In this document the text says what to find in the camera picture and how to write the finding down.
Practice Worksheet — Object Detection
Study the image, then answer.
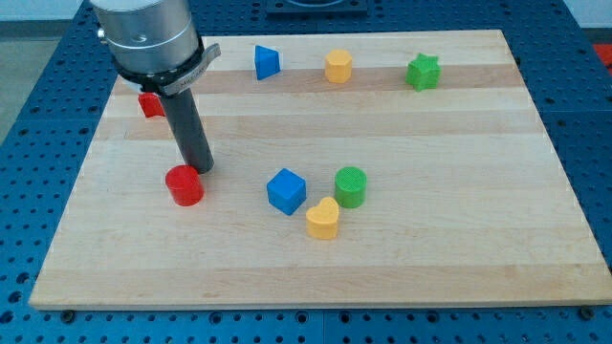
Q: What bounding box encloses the yellow heart block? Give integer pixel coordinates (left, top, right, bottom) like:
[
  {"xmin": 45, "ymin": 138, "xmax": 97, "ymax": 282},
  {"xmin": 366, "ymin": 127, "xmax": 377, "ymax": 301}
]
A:
[{"xmin": 305, "ymin": 197, "xmax": 339, "ymax": 240}]

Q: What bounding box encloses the red block behind tool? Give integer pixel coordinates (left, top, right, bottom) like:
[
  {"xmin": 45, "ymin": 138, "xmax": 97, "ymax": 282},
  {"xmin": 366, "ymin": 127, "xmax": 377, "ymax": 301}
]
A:
[{"xmin": 138, "ymin": 93, "xmax": 165, "ymax": 118}]

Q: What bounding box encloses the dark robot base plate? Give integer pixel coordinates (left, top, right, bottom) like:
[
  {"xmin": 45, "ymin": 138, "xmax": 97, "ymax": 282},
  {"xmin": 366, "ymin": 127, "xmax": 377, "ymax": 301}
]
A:
[{"xmin": 264, "ymin": 0, "xmax": 368, "ymax": 15}]

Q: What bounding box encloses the green star block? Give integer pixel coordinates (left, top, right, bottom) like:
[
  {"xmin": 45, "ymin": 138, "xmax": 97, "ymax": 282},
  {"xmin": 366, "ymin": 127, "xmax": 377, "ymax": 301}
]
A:
[{"xmin": 405, "ymin": 54, "xmax": 442, "ymax": 92}]

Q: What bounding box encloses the yellow hexagon block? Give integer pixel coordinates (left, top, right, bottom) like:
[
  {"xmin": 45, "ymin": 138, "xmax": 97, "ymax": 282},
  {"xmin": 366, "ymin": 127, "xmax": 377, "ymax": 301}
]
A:
[{"xmin": 324, "ymin": 49, "xmax": 353, "ymax": 84}]

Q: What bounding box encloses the green cylinder block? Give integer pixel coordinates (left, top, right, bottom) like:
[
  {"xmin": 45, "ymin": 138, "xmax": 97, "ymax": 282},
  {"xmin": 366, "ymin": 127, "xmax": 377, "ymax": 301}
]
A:
[{"xmin": 335, "ymin": 166, "xmax": 367, "ymax": 208}]

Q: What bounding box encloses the light wooden board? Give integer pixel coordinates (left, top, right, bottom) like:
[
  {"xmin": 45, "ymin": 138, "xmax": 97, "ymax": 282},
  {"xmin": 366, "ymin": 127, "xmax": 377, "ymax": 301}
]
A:
[{"xmin": 30, "ymin": 30, "xmax": 611, "ymax": 311}]

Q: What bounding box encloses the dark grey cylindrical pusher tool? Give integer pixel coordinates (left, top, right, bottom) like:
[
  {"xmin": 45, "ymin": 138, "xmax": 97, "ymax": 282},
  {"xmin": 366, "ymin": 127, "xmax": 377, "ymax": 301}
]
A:
[{"xmin": 161, "ymin": 89, "xmax": 214, "ymax": 174}]

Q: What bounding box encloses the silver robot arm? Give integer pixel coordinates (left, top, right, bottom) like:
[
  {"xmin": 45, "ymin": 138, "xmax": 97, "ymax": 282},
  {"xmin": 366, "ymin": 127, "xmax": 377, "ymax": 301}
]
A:
[{"xmin": 91, "ymin": 0, "xmax": 221, "ymax": 97}]

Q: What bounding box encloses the blue triangular prism block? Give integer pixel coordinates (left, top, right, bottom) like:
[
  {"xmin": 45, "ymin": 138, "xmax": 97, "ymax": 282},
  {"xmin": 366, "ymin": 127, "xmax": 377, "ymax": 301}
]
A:
[{"xmin": 254, "ymin": 45, "xmax": 281, "ymax": 80}]

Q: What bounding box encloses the blue cube block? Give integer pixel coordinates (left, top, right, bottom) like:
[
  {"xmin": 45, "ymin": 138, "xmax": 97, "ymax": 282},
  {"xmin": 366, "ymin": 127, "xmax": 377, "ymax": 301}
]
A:
[{"xmin": 266, "ymin": 168, "xmax": 307, "ymax": 216}]

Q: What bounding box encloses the red cylinder block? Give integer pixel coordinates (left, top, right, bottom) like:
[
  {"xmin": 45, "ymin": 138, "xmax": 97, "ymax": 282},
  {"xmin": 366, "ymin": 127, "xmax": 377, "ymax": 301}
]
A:
[{"xmin": 164, "ymin": 165, "xmax": 205, "ymax": 206}]

